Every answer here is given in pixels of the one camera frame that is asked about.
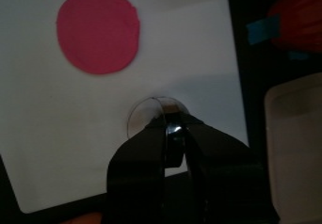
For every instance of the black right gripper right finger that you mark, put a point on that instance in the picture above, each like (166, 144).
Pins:
(226, 171)

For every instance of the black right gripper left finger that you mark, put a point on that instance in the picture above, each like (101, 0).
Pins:
(133, 171)

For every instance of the white plastic drawer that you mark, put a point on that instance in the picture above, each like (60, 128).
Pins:
(295, 146)

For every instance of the flat pink dough disc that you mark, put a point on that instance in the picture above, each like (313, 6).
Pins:
(97, 32)

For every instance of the red bowl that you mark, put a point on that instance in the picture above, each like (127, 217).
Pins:
(298, 17)

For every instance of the white cutting mat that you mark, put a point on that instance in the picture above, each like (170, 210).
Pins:
(83, 124)

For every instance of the blue tape strip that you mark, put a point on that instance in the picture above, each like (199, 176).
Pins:
(263, 29)

